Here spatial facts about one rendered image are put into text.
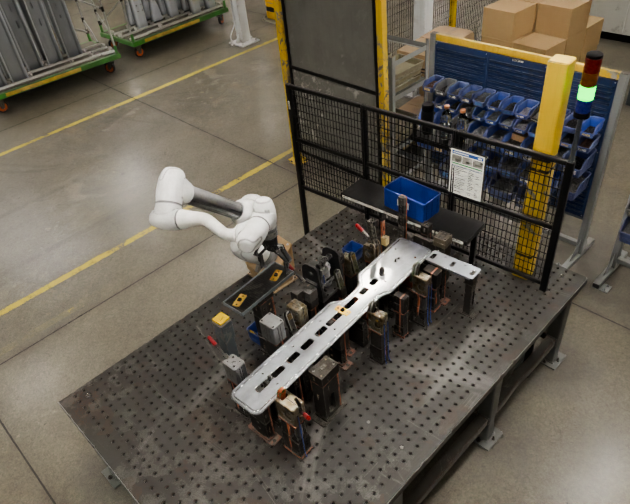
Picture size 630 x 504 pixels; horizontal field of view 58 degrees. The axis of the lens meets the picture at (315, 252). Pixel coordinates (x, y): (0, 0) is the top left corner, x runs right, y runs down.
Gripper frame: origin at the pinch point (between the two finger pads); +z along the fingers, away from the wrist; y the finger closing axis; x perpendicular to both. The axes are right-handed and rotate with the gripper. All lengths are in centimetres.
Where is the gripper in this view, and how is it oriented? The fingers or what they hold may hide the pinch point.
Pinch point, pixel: (274, 267)
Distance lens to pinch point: 286.7
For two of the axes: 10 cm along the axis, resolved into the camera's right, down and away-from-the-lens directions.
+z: 0.9, 7.7, 6.3
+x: 3.8, -6.1, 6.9
